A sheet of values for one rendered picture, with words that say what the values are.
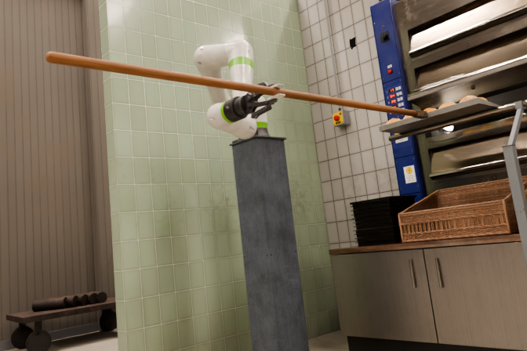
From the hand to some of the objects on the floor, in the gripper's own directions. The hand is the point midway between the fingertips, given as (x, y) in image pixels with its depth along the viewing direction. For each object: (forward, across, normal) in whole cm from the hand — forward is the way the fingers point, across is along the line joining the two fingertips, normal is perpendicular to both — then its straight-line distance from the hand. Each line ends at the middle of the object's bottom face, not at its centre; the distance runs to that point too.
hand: (275, 92), depth 180 cm
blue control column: (-48, +120, -248) cm, 279 cm away
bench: (+48, +119, -127) cm, 180 cm away
